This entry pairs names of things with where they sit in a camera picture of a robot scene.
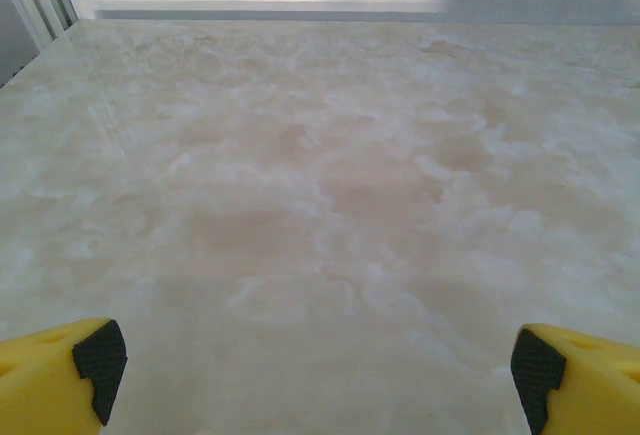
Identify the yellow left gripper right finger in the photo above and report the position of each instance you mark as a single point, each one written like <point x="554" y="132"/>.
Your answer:
<point x="595" y="390"/>

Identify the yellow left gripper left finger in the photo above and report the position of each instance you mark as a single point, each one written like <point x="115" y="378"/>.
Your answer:
<point x="35" y="385"/>

